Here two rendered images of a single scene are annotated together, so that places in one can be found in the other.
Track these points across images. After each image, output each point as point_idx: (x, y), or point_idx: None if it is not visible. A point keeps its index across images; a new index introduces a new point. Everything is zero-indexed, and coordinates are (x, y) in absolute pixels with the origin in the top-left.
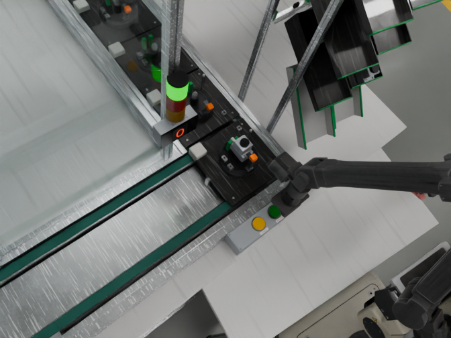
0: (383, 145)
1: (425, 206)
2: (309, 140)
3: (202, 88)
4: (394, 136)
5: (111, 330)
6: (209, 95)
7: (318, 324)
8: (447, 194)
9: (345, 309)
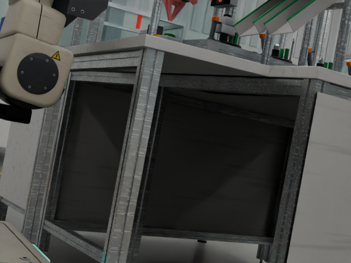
0: (277, 74)
1: (174, 41)
2: (247, 34)
3: (289, 57)
4: (294, 66)
5: None
6: (284, 58)
7: (8, 230)
8: None
9: (13, 243)
